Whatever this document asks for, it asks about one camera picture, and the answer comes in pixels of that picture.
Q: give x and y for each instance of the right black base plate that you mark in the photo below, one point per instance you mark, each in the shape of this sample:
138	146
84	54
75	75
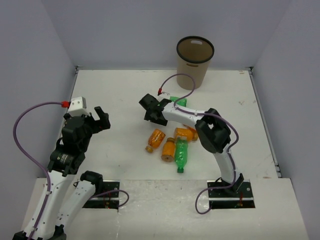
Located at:
227	199

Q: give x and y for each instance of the orange bottle far right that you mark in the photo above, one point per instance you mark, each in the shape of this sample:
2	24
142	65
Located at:
190	128

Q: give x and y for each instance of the orange bottle floral label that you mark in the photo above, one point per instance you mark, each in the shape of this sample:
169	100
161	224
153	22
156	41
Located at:
155	140

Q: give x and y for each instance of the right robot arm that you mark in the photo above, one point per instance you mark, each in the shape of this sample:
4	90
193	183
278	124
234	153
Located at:
213	131

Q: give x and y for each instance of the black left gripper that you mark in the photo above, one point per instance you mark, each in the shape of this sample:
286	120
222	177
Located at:
103	124

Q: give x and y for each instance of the orange bottle centre lying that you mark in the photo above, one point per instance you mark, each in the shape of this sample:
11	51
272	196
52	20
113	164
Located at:
185	134

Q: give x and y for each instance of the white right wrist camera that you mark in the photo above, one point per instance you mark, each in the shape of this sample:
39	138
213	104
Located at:
162	93

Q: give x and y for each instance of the orange bottle middle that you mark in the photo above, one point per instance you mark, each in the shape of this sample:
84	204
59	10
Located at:
168	150

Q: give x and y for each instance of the green bottle front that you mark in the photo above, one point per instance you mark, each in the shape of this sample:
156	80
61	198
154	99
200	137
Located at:
181	154

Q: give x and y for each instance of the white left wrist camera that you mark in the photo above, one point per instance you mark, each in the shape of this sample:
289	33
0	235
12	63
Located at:
78	107

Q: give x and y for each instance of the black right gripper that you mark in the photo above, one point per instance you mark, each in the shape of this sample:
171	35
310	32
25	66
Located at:
148	117

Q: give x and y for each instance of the brown cardboard bin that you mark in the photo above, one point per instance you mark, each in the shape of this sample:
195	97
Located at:
194	54

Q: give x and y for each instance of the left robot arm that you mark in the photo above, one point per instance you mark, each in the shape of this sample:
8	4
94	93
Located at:
53	216

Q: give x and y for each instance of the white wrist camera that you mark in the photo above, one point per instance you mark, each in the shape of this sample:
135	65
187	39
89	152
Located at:
162	93
78	107

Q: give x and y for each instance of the green bottle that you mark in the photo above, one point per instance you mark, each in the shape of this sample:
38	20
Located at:
181	102
181	154

